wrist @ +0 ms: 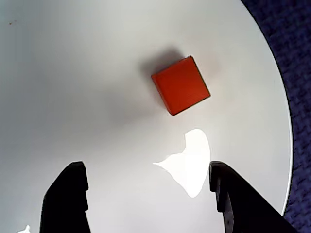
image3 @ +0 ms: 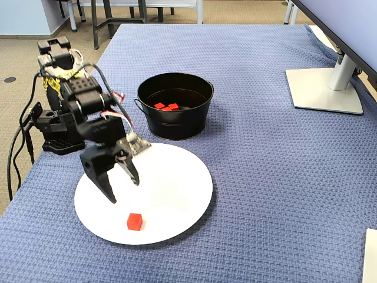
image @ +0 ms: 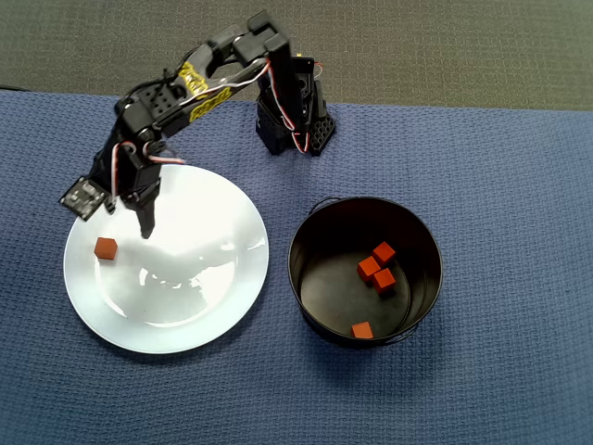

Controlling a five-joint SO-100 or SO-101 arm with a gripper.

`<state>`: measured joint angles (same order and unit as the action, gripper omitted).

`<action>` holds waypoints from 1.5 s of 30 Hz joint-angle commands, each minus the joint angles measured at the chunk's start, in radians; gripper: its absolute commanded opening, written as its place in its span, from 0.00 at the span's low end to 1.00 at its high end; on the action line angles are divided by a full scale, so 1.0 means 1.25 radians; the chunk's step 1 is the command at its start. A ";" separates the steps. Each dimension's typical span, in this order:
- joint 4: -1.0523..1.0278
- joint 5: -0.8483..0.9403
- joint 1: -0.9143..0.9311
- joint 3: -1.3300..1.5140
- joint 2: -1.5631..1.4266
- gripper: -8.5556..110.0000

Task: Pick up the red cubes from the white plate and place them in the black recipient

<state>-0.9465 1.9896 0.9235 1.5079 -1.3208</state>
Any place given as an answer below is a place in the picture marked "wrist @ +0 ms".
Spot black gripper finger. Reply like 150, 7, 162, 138
39, 161, 92, 233
208, 160, 303, 233

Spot red cube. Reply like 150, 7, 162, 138
150, 55, 211, 117

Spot white round plate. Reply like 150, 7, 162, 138
0, 0, 294, 233

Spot blue woven table cloth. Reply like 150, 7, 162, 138
240, 0, 311, 233

